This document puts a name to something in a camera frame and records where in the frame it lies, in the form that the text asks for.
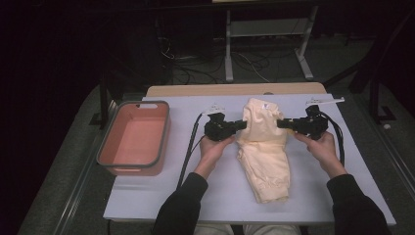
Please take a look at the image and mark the cream baby pants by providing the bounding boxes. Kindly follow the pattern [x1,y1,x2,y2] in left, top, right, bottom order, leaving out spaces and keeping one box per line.
[236,97,292,205]

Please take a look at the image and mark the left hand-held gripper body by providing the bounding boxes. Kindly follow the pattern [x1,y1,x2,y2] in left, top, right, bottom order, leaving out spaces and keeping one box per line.
[203,103,234,142]

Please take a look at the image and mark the pink basket with grey rim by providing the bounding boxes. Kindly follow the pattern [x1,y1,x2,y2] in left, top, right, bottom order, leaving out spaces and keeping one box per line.
[96,100,171,177]

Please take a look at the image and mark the tangle of floor cables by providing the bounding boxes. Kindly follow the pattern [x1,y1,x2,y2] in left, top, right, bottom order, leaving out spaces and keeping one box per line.
[157,34,272,85]

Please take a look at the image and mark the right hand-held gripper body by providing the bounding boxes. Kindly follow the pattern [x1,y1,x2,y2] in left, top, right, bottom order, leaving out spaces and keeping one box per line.
[295,96,346,142]

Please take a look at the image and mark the person's left hand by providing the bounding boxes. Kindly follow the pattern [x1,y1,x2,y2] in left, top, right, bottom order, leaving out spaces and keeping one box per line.
[193,135,237,181]

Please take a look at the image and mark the person's right hand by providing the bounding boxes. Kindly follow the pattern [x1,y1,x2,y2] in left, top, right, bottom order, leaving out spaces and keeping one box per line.
[294,130,348,180]

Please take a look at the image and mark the white metal stand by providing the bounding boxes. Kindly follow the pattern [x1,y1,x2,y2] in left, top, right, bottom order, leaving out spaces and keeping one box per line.
[224,5,319,83]

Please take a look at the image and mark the black metal stand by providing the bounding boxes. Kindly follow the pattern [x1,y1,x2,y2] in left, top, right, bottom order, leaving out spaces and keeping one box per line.
[89,72,119,129]
[347,9,415,124]

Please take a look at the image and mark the right hand-held gripper cable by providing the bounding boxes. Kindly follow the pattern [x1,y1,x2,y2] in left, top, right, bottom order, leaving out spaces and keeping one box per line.
[320,111,346,168]

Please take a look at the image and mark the person's left leg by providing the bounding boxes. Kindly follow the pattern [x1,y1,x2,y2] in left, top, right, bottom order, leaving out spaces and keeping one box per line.
[194,224,235,235]

